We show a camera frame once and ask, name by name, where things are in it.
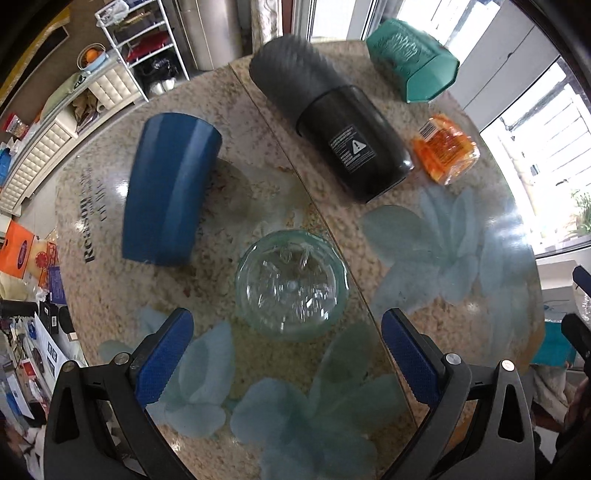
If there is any green hexagonal cup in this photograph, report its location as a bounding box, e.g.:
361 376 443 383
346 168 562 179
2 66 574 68
366 19 460 103

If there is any purple box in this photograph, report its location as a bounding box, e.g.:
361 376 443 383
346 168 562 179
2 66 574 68
48 266 67 305

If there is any white wire shelf rack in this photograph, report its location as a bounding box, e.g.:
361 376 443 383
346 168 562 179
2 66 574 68
95 1 190 100

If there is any orange plastic cup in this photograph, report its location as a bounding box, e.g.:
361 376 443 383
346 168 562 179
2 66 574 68
412 114 480 185

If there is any white tufted low cabinet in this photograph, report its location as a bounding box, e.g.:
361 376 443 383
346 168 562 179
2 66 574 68
1 58 141 216

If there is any orange gift bag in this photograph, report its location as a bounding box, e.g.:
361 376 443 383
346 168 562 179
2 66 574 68
0 221 36 279

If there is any black cylindrical bottle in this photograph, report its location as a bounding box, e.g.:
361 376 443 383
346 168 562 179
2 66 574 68
249 35 414 203

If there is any blue plastic cup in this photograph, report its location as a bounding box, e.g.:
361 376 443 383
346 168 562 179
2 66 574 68
122 112 222 267

